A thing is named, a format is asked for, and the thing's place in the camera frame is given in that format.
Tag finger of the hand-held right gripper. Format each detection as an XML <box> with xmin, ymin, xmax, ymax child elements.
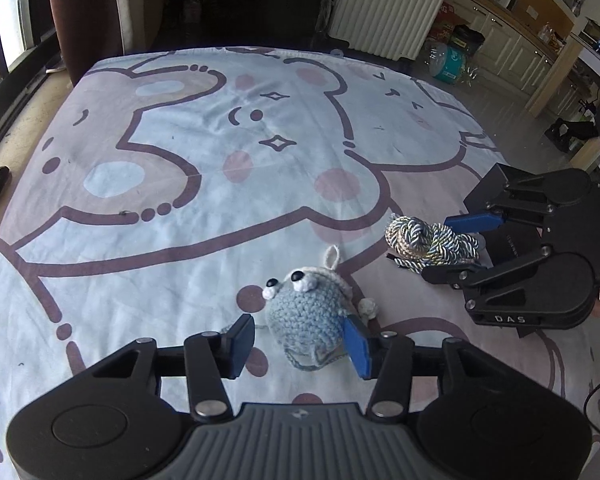
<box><xmin>421</xmin><ymin>246</ymin><xmax>553</xmax><ymax>311</ymax></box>
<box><xmin>444</xmin><ymin>175</ymin><xmax>556</xmax><ymax>231</ymax></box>

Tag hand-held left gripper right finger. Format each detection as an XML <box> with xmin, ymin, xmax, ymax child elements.
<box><xmin>342</xmin><ymin>316</ymin><xmax>512</xmax><ymax>418</ymax></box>

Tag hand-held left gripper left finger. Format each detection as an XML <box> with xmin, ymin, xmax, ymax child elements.
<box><xmin>87</xmin><ymin>314</ymin><xmax>256</xmax><ymax>422</ymax></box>

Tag black shallow box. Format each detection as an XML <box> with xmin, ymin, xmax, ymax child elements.
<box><xmin>464</xmin><ymin>162</ymin><xmax>600</xmax><ymax>341</ymax></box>

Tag white braided rope toy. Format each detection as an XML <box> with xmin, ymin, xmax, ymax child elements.
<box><xmin>384</xmin><ymin>214</ymin><xmax>482</xmax><ymax>273</ymax></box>

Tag blue crochet mouse toy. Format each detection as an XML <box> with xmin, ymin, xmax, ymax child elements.
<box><xmin>262</xmin><ymin>244</ymin><xmax>380</xmax><ymax>372</ymax></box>

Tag teal water jug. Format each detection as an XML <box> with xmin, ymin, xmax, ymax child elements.
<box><xmin>422</xmin><ymin>41</ymin><xmax>477</xmax><ymax>86</ymax></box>

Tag wooden table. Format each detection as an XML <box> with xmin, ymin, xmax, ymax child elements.
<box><xmin>524</xmin><ymin>35</ymin><xmax>600</xmax><ymax>173</ymax></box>

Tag cream kitchen cabinets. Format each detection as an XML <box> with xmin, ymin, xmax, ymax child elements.
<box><xmin>450</xmin><ymin>0</ymin><xmax>583</xmax><ymax>113</ymax></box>

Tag dark green carton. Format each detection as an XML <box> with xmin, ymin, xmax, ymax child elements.
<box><xmin>450</xmin><ymin>24</ymin><xmax>487</xmax><ymax>57</ymax></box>

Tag red carton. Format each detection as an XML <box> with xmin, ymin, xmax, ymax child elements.
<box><xmin>429</xmin><ymin>1</ymin><xmax>462</xmax><ymax>42</ymax></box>

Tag cream ribbed suitcase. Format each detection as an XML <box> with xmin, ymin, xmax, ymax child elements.
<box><xmin>329</xmin><ymin>0</ymin><xmax>457</xmax><ymax>61</ymax></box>

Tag printed cartoon blanket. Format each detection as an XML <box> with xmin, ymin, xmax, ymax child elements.
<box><xmin>0</xmin><ymin>45</ymin><xmax>600</xmax><ymax>480</ymax></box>

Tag clear plastic bottle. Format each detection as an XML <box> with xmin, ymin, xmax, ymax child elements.
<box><xmin>181</xmin><ymin>0</ymin><xmax>204</xmax><ymax>28</ymax></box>

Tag beige curtain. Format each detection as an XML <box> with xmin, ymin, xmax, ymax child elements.
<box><xmin>111</xmin><ymin>0</ymin><xmax>135</xmax><ymax>57</ymax></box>

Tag brown curtain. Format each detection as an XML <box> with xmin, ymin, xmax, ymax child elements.
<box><xmin>44</xmin><ymin>0</ymin><xmax>127</xmax><ymax>88</ymax></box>

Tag window with dark frame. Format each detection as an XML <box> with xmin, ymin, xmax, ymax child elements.
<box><xmin>0</xmin><ymin>0</ymin><xmax>48</xmax><ymax>128</ymax></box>

